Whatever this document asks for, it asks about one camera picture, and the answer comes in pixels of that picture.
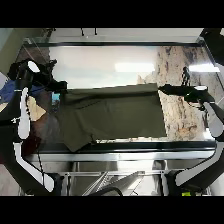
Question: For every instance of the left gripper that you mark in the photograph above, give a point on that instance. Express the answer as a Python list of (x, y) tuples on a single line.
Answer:
[(58, 86)]

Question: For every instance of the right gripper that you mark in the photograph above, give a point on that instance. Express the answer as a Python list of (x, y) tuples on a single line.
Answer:
[(173, 90)]

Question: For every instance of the olive green shirt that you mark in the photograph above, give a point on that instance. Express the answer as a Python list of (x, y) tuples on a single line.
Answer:
[(113, 113)]

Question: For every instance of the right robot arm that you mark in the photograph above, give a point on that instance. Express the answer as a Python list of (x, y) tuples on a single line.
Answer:
[(213, 120)]

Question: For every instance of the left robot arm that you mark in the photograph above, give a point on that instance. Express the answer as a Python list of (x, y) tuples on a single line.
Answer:
[(23, 113)]

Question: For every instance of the beige garment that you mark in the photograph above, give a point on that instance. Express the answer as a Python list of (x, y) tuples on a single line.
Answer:
[(36, 108)]

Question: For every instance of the blue garment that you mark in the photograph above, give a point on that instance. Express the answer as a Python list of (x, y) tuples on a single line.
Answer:
[(8, 90)]

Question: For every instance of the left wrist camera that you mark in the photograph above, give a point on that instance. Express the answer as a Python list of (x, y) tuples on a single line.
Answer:
[(52, 64)]

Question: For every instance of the silver frame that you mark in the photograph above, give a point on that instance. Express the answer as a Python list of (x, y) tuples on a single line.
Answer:
[(133, 156)]

